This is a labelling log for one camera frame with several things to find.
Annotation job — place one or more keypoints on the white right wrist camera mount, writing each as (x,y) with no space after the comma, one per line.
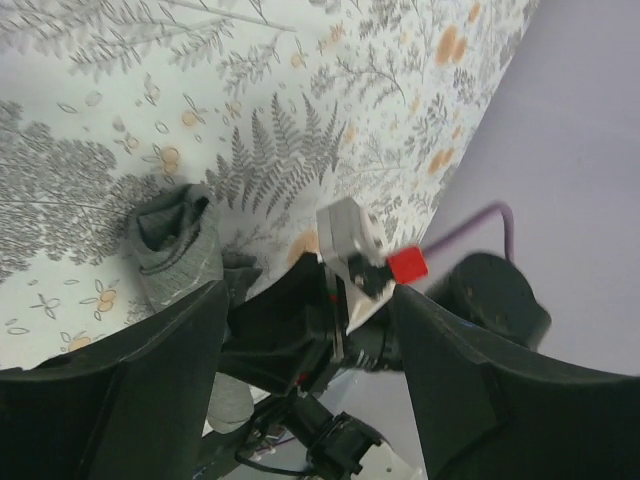
(352,245)

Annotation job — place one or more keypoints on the grey cloth napkin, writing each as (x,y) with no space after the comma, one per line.
(174,240)

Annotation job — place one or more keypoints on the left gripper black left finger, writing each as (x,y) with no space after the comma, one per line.
(129,406)

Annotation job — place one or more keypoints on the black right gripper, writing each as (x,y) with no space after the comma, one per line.
(295,336)

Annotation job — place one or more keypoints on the floral patterned table mat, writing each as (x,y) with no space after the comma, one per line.
(280,107)

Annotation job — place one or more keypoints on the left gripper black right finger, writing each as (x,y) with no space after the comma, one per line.
(487,408)

